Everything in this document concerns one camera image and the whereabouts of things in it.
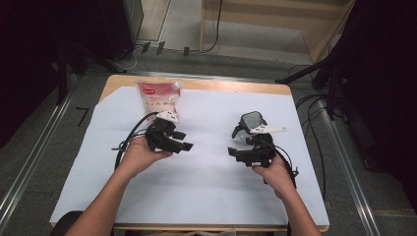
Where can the light wooden frame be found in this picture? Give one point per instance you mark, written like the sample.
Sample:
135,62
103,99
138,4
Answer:
314,39

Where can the clear jar with black lid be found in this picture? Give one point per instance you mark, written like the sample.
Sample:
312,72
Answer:
253,119

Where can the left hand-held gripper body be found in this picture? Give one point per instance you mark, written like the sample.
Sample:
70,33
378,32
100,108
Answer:
160,134

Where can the dark cabinet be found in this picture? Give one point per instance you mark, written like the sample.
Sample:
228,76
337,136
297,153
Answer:
121,26

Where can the wooden table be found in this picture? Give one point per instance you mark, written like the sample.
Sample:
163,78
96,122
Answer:
229,86

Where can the person's left hand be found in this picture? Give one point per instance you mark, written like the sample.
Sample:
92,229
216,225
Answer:
139,155

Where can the person's right hand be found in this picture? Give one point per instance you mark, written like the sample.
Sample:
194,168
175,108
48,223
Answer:
278,177

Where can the clear pink-label plastic bag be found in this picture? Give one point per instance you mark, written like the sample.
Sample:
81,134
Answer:
160,98

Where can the metal floor rail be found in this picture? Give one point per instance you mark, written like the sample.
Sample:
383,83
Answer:
350,177
32,164

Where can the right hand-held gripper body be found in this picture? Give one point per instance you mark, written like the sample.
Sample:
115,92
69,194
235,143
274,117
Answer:
260,154

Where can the black tripod stand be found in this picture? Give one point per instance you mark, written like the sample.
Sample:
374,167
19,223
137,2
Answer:
327,69

